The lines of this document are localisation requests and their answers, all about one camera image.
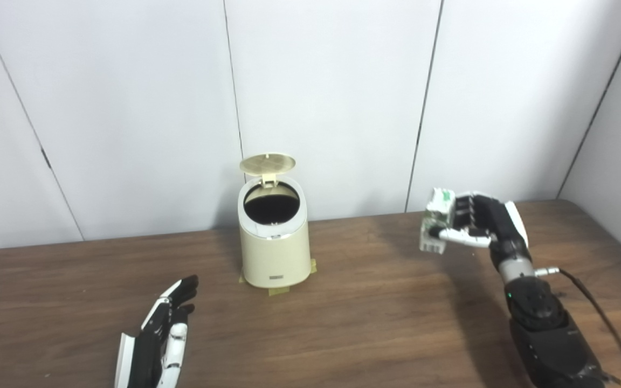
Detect cream-colored round bin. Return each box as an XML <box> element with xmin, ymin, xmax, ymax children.
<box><xmin>237</xmin><ymin>176</ymin><xmax>312</xmax><ymax>289</ymax></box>

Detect cream round bin lid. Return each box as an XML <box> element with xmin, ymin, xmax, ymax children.
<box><xmin>239</xmin><ymin>153</ymin><xmax>297</xmax><ymax>188</ymax></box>

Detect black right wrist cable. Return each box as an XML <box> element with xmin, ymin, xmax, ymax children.
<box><xmin>537</xmin><ymin>267</ymin><xmax>621</xmax><ymax>388</ymax></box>

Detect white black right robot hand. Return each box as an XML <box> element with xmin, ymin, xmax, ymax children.
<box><xmin>428</xmin><ymin>192</ymin><xmax>530</xmax><ymax>265</ymax></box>

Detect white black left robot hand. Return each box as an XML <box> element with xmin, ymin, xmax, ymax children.
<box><xmin>114</xmin><ymin>275</ymin><xmax>199</xmax><ymax>388</ymax></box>

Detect white green milk carton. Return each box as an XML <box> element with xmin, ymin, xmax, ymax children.
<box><xmin>419</xmin><ymin>188</ymin><xmax>457</xmax><ymax>254</ymax></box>

